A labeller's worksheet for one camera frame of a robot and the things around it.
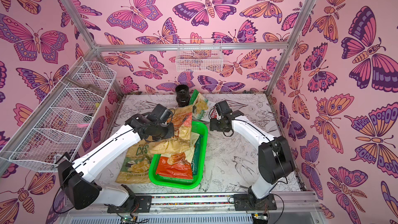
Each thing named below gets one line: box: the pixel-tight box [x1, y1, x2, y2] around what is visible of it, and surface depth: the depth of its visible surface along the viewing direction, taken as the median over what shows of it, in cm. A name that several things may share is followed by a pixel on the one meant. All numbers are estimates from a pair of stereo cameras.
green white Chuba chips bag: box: [189, 89, 211, 123], surface depth 111 cm
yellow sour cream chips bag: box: [115, 139, 154, 184], surface depth 83 cm
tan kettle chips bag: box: [145, 104, 193, 154], surface depth 78 cm
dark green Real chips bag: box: [191, 134, 204, 176], surface depth 88 cm
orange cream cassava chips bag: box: [155, 146, 195, 179], surface depth 83 cm
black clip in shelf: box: [54, 151, 71, 165], surface depth 65 cm
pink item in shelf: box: [77, 123, 90, 128], surface depth 74 cm
